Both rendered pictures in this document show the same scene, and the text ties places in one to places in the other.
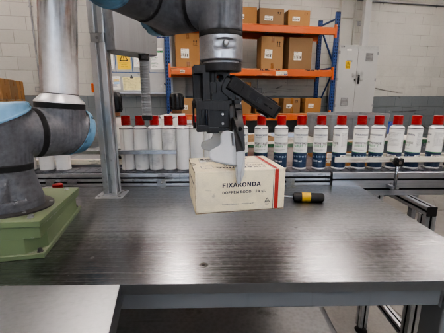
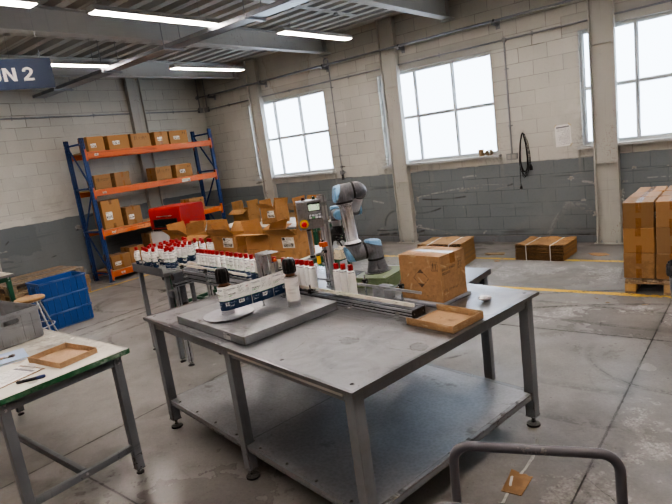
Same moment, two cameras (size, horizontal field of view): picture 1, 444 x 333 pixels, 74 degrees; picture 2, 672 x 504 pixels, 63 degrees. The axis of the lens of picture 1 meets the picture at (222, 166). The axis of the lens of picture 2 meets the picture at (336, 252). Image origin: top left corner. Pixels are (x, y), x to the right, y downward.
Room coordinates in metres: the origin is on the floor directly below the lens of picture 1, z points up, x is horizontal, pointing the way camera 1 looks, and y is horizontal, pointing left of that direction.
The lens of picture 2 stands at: (3.20, 3.18, 1.80)
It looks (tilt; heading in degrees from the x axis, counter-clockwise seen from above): 11 degrees down; 231
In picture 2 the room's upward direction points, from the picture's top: 8 degrees counter-clockwise
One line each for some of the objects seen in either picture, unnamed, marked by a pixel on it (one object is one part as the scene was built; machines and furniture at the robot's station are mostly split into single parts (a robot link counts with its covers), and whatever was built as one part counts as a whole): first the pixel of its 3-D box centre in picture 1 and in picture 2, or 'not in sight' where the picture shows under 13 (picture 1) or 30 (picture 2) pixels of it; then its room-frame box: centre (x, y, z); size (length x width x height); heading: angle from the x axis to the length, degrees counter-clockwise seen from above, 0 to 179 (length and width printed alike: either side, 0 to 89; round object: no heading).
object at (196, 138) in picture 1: (197, 143); not in sight; (1.11, 0.09, 0.98); 0.05 x 0.05 x 0.20
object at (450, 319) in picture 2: not in sight; (444, 317); (1.08, 1.41, 0.85); 0.30 x 0.26 x 0.04; 91
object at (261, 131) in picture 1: (261, 143); not in sight; (1.11, -0.15, 0.98); 0.05 x 0.05 x 0.20
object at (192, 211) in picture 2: not in sight; (182, 241); (-0.50, -5.23, 0.61); 0.70 x 0.60 x 1.22; 112
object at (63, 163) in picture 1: (61, 143); (337, 279); (1.10, 0.60, 0.98); 0.05 x 0.05 x 0.20
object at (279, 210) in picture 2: not in sight; (272, 210); (-1.37, -3.77, 0.97); 0.42 x 0.39 x 0.37; 9
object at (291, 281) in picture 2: (114, 124); (291, 281); (1.38, 0.50, 1.03); 0.09 x 0.09 x 0.30
